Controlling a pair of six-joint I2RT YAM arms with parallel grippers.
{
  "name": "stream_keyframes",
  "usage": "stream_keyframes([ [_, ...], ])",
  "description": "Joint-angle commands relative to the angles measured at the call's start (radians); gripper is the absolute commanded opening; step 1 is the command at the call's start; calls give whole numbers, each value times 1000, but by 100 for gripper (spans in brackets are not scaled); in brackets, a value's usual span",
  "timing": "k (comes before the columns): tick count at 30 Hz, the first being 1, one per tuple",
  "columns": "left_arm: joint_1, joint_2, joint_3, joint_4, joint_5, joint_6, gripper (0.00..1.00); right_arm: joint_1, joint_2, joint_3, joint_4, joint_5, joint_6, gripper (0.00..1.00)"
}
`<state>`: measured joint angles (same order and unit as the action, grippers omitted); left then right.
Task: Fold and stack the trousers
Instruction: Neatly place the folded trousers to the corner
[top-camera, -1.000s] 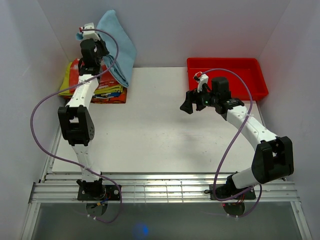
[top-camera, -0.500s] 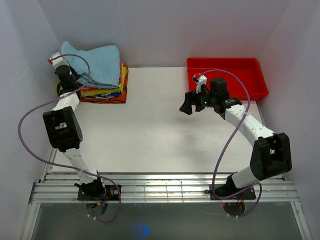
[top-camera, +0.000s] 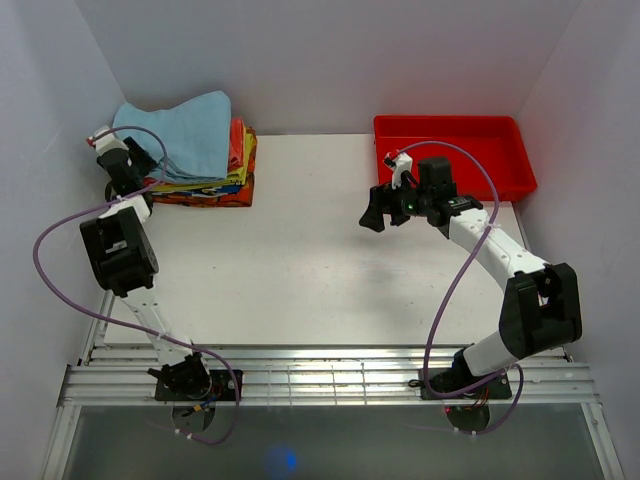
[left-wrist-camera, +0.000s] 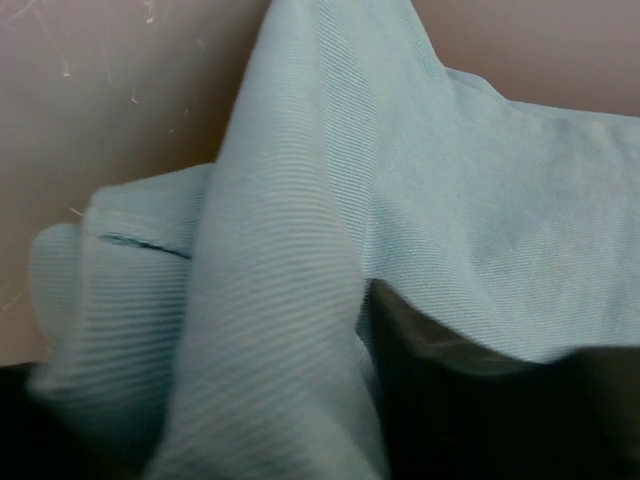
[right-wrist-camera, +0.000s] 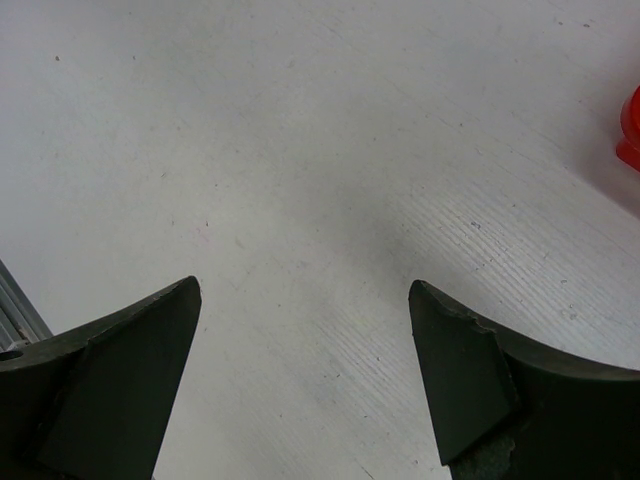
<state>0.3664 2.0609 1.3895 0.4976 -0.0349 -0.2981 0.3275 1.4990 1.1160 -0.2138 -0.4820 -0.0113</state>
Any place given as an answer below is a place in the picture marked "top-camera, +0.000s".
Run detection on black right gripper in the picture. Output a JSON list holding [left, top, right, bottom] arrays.
[[359, 173, 431, 233]]

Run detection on light blue trousers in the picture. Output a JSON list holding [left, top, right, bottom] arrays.
[[113, 91, 231, 184]]

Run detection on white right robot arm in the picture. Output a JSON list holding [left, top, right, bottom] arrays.
[[359, 153, 583, 398]]

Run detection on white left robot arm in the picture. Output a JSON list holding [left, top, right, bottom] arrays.
[[80, 129, 212, 400]]

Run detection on red white tie-dye trousers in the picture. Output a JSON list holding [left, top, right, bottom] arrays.
[[227, 117, 245, 173]]

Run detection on yellow green folded trousers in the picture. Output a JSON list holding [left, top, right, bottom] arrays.
[[151, 126, 258, 192]]

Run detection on orange patterned folded trousers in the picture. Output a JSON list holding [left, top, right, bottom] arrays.
[[151, 173, 255, 208]]

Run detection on red plastic tray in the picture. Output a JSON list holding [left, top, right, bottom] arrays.
[[373, 115, 537, 203]]

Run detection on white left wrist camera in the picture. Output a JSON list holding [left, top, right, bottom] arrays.
[[86, 126, 128, 157]]

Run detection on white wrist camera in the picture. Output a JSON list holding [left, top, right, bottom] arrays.
[[383, 150, 413, 190], [86, 126, 128, 157]]

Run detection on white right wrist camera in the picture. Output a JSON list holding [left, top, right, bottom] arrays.
[[383, 150, 413, 190]]

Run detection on aluminium rail frame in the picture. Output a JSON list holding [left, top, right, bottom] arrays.
[[41, 293, 625, 479]]

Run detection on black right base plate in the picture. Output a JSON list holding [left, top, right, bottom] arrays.
[[407, 368, 512, 403]]

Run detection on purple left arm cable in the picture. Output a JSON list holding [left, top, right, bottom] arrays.
[[32, 125, 243, 446]]

